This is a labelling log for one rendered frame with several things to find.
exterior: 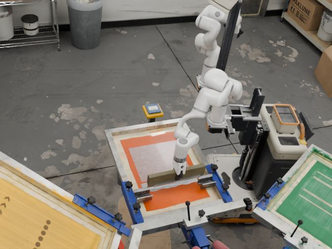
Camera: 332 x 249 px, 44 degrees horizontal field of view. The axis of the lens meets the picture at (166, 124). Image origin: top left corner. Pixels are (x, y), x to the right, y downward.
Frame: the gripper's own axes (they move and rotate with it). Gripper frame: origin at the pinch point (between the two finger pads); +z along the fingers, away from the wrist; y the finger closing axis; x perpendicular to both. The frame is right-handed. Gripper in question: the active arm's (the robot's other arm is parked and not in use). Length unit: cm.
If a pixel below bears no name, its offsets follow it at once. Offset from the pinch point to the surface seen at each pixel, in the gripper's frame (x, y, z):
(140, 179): 17.9, 13.1, 13.9
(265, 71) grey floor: -225, 224, 113
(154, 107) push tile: -12, 76, 13
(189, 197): -7.1, -8.2, 14.0
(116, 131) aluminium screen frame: 22, 55, 11
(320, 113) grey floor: -248, 132, 113
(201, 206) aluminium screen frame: -10.4, -18.2, 10.4
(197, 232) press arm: 1.4, -37.1, 5.0
